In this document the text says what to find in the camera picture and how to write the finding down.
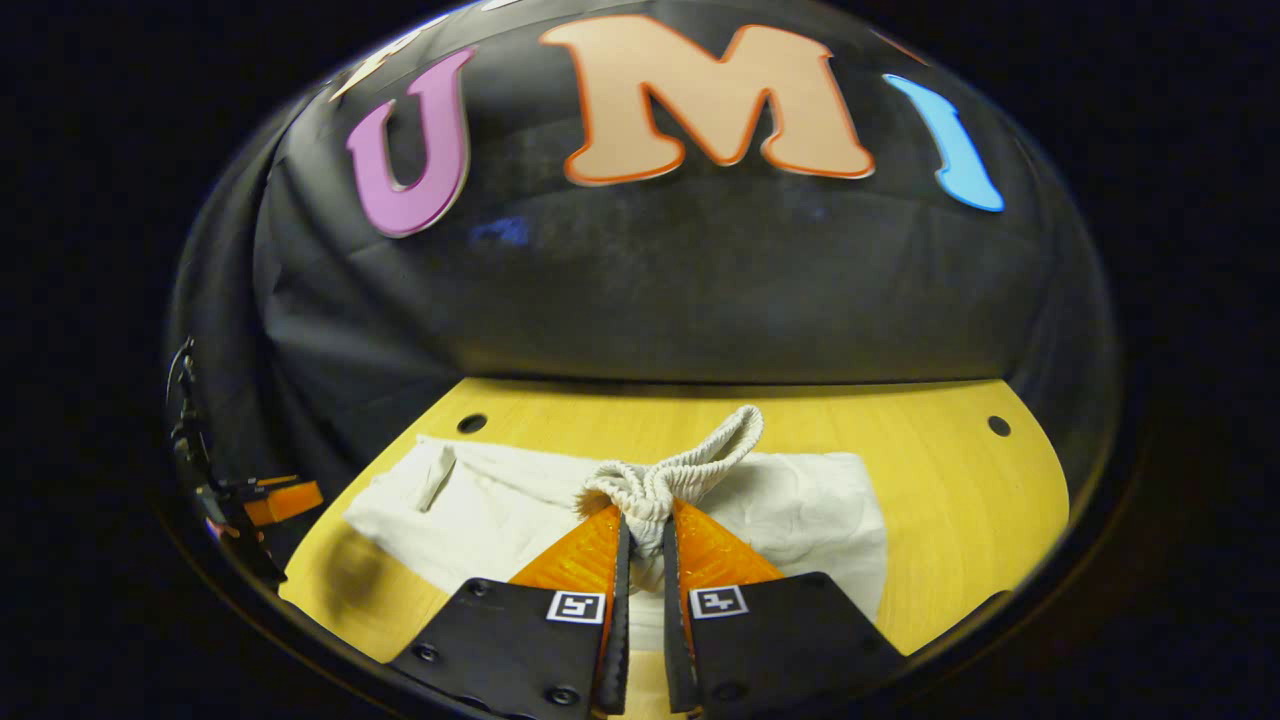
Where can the black backdrop cloth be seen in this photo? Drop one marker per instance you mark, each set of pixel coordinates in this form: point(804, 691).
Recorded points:
point(700, 280)

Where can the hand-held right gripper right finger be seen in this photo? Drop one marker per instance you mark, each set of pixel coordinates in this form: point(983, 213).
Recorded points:
point(678, 640)

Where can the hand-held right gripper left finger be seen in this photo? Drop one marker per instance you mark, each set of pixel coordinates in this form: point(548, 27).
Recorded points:
point(615, 640)

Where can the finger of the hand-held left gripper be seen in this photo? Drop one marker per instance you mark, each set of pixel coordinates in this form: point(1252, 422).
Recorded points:
point(285, 500)

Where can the white jeans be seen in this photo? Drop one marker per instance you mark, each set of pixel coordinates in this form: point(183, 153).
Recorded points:
point(480, 520)

